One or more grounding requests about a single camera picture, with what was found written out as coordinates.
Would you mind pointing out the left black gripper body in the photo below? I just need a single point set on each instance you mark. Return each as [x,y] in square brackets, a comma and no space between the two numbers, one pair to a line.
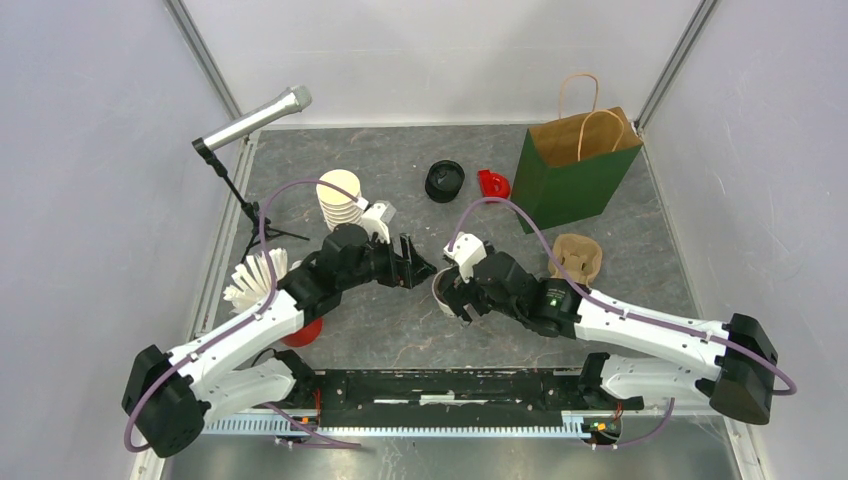
[383,266]

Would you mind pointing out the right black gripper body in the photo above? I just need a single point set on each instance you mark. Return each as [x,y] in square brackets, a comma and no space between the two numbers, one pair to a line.
[458,290]

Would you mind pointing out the silver microphone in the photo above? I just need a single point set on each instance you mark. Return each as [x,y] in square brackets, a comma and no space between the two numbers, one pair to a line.
[291,101]

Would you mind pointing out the stack of white paper cups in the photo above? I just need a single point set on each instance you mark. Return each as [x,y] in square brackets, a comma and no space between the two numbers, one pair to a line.
[338,208]

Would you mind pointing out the red plastic holder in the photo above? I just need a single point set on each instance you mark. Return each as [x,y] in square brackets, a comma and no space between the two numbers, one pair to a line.
[493,184]

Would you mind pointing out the stack of black lids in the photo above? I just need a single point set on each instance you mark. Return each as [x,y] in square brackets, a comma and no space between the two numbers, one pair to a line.
[444,181]

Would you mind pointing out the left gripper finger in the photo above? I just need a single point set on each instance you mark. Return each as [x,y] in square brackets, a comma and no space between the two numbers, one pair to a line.
[408,254]
[413,271]

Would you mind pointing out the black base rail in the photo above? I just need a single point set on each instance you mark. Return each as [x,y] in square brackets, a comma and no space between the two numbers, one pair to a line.
[473,401]

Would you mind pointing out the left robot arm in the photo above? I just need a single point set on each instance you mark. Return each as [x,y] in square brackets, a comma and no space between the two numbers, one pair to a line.
[171,395]

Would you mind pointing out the white paper coffee cup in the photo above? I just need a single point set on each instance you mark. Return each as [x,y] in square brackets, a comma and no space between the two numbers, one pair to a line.
[446,289]

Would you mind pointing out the brown cardboard cup carriers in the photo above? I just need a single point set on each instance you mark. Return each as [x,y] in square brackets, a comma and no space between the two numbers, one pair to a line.
[580,256]

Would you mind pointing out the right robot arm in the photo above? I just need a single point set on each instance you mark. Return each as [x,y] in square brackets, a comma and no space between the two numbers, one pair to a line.
[731,366]

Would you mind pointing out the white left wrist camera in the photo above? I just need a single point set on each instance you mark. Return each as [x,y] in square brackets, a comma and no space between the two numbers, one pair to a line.
[376,219]

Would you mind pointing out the green paper bag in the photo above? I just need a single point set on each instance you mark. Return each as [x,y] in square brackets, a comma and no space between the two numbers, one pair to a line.
[569,168]

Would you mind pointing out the red cup with straws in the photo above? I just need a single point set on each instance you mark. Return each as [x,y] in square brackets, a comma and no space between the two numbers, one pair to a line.
[251,283]

